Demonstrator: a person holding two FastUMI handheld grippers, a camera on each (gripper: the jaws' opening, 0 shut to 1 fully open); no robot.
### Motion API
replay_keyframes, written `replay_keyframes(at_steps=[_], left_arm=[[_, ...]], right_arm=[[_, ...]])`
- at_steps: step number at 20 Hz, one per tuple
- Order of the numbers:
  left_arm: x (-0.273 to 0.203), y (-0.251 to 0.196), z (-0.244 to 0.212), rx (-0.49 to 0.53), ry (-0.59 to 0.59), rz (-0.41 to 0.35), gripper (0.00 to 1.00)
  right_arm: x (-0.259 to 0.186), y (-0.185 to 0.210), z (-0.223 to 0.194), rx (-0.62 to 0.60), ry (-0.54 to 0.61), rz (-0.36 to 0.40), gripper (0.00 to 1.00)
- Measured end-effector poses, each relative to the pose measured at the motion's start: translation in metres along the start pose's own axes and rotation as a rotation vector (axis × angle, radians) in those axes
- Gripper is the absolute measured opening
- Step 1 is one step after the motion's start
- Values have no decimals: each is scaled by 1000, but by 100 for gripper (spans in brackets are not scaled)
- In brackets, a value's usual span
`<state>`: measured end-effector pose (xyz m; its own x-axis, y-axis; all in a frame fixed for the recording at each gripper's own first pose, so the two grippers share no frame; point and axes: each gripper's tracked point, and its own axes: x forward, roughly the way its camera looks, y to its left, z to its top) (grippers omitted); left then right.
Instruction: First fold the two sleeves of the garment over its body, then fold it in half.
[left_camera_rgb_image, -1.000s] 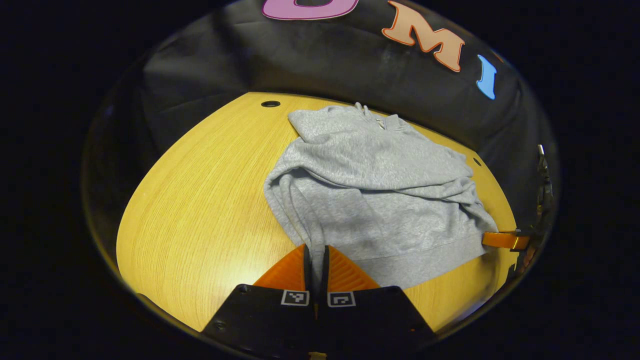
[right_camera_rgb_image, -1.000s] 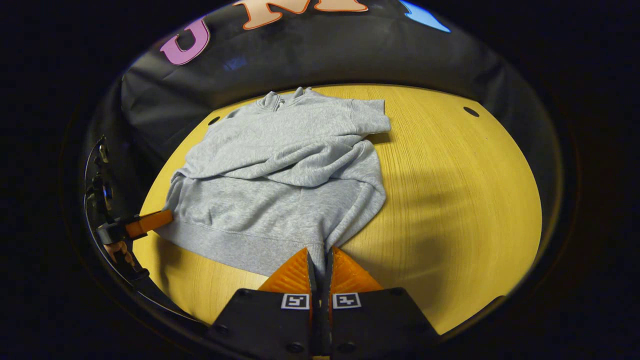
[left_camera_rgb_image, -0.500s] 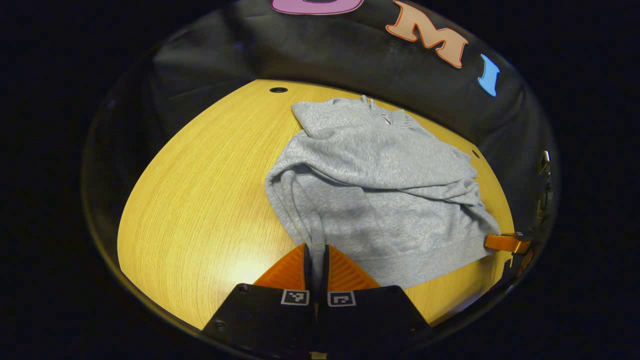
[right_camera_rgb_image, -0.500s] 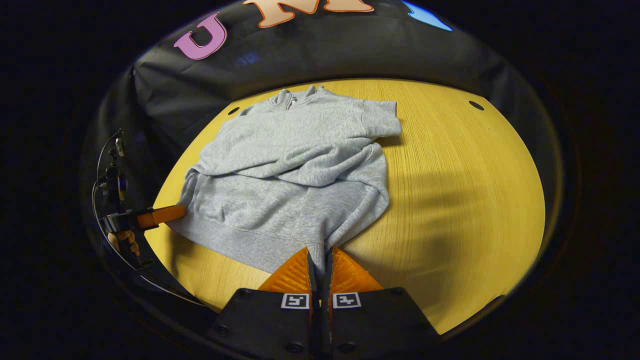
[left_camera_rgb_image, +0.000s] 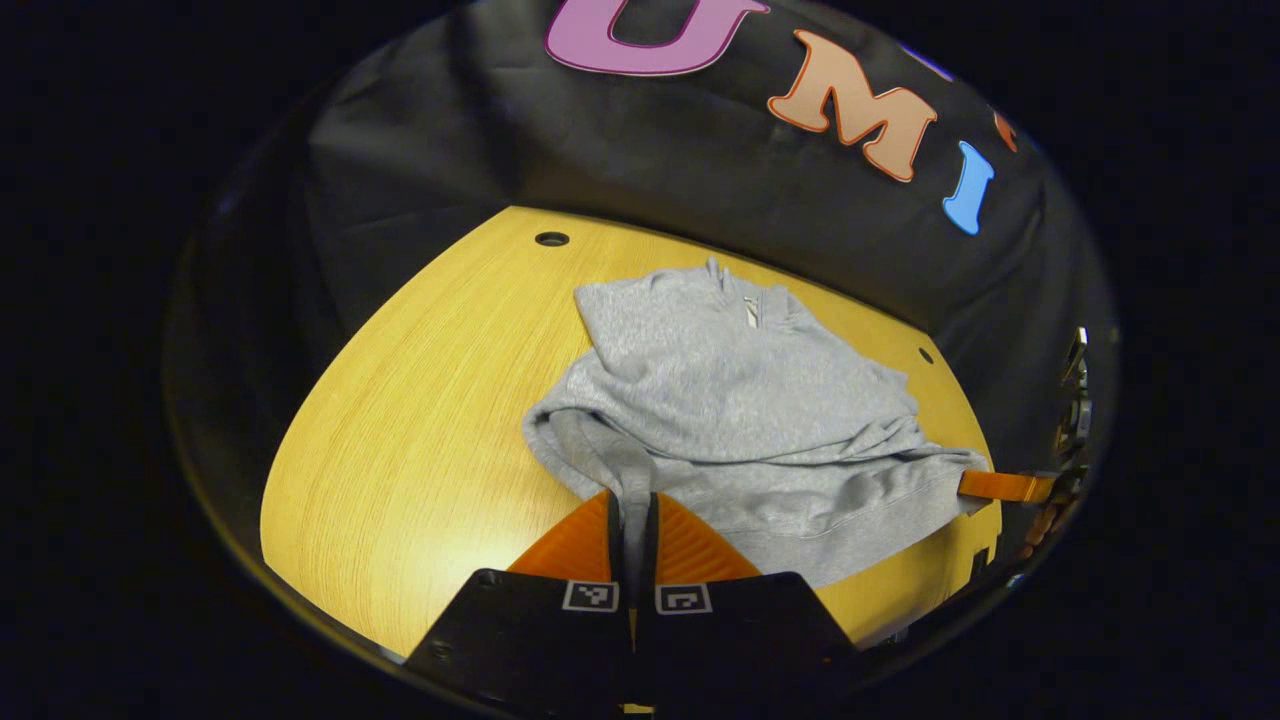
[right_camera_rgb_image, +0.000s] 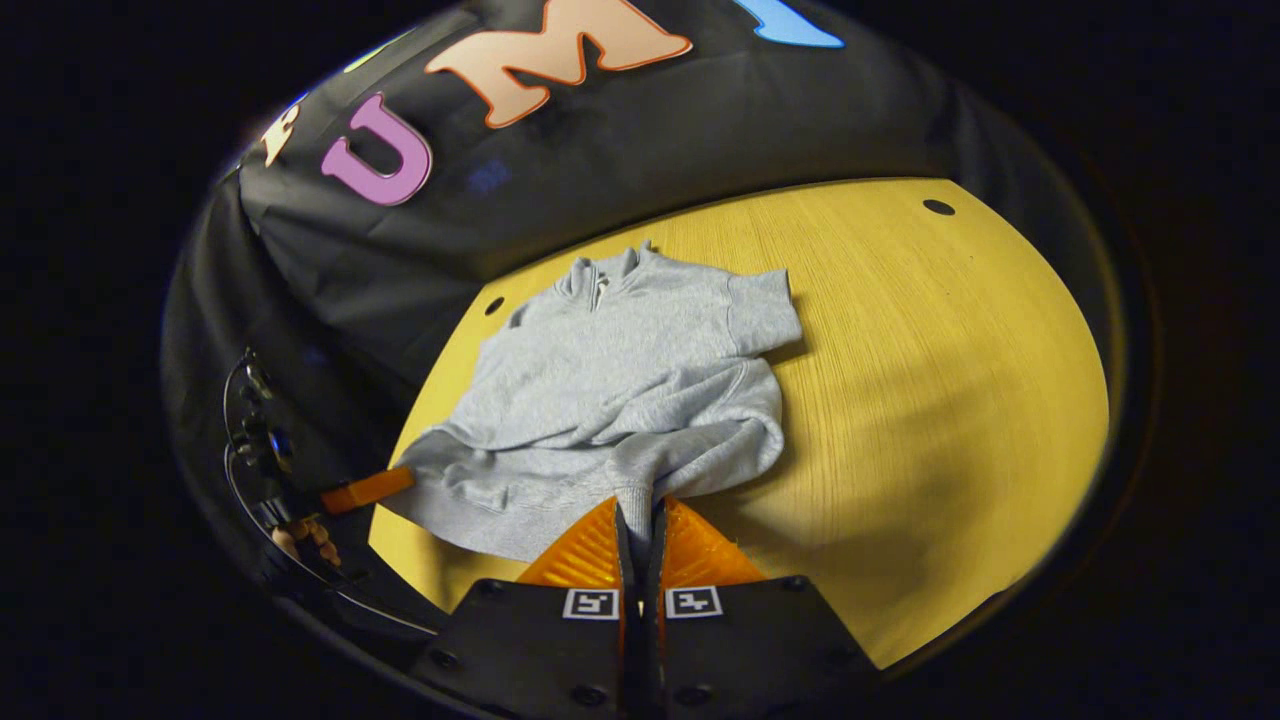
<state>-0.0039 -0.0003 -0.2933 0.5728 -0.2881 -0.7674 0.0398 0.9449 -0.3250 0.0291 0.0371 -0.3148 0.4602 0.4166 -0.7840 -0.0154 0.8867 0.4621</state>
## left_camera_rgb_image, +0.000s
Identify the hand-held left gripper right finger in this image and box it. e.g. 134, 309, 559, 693
635, 490, 861, 716

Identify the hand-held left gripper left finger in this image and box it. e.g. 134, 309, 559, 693
405, 488, 636, 716

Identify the black backdrop cloth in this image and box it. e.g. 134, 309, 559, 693
165, 0, 1119, 601

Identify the grey sweatshirt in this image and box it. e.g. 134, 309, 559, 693
522, 257, 996, 589

